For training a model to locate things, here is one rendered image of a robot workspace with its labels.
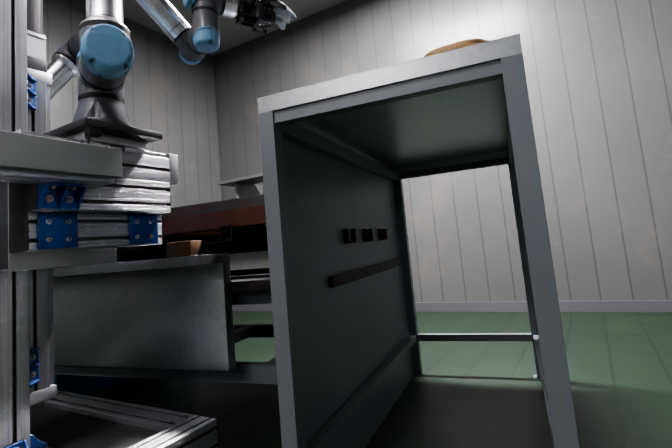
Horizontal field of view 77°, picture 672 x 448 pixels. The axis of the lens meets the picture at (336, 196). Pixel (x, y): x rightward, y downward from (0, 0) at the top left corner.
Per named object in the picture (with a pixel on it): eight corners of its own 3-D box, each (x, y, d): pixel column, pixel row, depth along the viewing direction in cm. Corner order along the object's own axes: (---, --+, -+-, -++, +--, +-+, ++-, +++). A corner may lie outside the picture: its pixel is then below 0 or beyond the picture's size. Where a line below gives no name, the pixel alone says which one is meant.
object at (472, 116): (393, 174, 224) (393, 167, 225) (516, 156, 202) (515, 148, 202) (258, 114, 105) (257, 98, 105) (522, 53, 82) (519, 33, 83)
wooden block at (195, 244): (166, 258, 141) (165, 243, 142) (179, 257, 147) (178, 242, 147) (190, 255, 138) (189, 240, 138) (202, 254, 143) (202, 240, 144)
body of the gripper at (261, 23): (268, 35, 141) (233, 27, 134) (265, 12, 143) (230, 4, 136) (278, 21, 135) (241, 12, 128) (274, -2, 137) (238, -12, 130)
